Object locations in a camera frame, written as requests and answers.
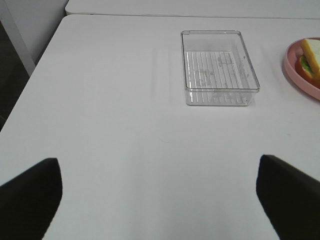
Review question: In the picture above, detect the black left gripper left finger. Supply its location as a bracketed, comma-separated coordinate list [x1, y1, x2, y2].
[0, 158, 63, 240]

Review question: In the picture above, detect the white table leg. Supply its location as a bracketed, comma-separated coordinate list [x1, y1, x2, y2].
[0, 0, 36, 77]

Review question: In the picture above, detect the green lettuce leaf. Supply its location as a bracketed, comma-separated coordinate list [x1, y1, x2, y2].
[299, 55, 313, 76]

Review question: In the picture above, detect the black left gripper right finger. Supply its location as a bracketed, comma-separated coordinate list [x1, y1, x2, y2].
[256, 155, 320, 240]

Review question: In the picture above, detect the bread slice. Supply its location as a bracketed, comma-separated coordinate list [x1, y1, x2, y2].
[295, 57, 320, 89]
[300, 38, 320, 80]

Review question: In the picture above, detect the pink round plate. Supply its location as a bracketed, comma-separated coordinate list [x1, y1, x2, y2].
[283, 39, 320, 100]

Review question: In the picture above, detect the clear left plastic tray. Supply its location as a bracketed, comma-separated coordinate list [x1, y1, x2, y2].
[180, 30, 260, 106]

